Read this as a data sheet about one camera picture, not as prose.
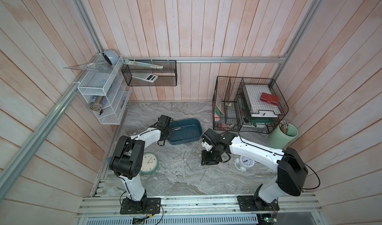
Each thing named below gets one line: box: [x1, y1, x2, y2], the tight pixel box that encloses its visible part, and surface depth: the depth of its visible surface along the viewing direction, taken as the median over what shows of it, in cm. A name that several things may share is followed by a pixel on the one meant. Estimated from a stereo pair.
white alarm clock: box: [234, 155, 257, 172], surface depth 86 cm
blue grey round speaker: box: [102, 49, 119, 66], surface depth 85 cm
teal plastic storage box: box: [167, 117, 203, 146], surface depth 103 cm
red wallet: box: [260, 92, 280, 106], surface depth 94 cm
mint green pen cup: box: [268, 122, 299, 150], surface depth 87 cm
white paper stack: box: [244, 84, 282, 118], surface depth 94 cm
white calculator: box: [131, 72, 159, 83], surface depth 100 cm
